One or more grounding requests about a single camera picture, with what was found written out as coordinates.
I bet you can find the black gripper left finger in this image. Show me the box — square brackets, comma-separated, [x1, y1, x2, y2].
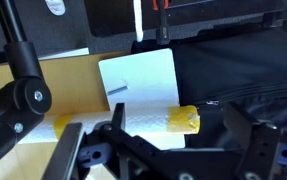
[42, 102, 127, 180]

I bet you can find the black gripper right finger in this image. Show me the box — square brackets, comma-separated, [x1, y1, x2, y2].
[222, 101, 287, 180]

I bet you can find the silver zipper pull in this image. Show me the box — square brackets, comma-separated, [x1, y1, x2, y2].
[205, 99, 221, 107]

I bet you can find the black zip-up vest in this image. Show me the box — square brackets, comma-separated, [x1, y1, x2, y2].
[172, 26, 287, 151]

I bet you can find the black stand pole with joint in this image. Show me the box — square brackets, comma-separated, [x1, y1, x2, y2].
[0, 0, 53, 173]

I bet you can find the white paper sheet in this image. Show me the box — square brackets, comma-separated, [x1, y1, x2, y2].
[37, 47, 91, 61]

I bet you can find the white oval label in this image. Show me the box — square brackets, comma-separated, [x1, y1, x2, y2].
[44, 0, 67, 17]

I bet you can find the black clamp with orange handles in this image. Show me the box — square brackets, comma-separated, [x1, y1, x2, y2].
[151, 0, 171, 46]

